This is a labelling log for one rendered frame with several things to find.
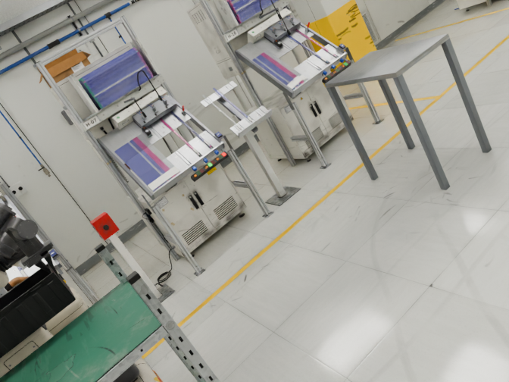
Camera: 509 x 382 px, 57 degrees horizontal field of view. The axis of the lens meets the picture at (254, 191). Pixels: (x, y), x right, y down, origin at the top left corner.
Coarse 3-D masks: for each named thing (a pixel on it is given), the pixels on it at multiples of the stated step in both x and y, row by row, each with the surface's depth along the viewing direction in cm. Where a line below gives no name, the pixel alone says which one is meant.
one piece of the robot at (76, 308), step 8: (16, 280) 215; (8, 288) 213; (72, 288) 227; (80, 296) 230; (72, 304) 208; (80, 304) 210; (64, 312) 206; (72, 312) 208; (80, 312) 210; (56, 320) 205; (64, 320) 207; (72, 320) 208; (48, 328) 204; (56, 328) 205; (128, 368) 222; (136, 368) 225; (120, 376) 220; (128, 376) 222; (136, 376) 225
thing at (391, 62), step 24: (408, 48) 287; (432, 48) 266; (360, 72) 297; (384, 72) 268; (456, 72) 277; (336, 96) 320; (408, 96) 263; (480, 120) 289; (360, 144) 333; (408, 144) 354; (480, 144) 296; (432, 168) 281
